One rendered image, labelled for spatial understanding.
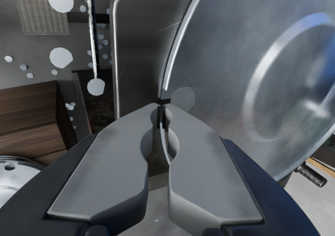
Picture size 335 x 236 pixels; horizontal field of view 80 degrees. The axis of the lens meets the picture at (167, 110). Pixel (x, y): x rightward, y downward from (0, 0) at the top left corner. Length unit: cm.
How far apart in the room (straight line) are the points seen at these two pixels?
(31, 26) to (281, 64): 67
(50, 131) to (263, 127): 55
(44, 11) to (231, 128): 64
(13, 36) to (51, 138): 42
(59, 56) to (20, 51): 68
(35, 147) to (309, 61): 64
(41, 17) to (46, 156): 40
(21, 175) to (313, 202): 181
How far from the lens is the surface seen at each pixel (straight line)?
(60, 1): 25
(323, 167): 146
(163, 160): 18
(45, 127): 64
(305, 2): 20
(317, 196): 190
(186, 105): 15
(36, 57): 93
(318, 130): 34
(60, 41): 91
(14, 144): 67
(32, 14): 74
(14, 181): 72
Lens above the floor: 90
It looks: 51 degrees down
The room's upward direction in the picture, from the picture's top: 137 degrees clockwise
